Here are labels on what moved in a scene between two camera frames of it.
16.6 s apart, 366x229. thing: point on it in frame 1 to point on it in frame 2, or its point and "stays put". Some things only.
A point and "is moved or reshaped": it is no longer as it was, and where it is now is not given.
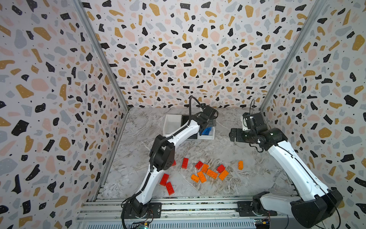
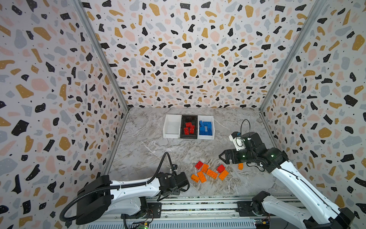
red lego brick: (185, 163) is moved or reshaped
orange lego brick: (205, 167) stays put
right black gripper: (236, 135) to (232, 156)
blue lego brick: (206, 131) stays put
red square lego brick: (198, 165) stays put
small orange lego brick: (195, 178) stays put
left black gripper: (213, 123) to (177, 193)
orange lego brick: (202, 177) stays put
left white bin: (171, 123) stays put
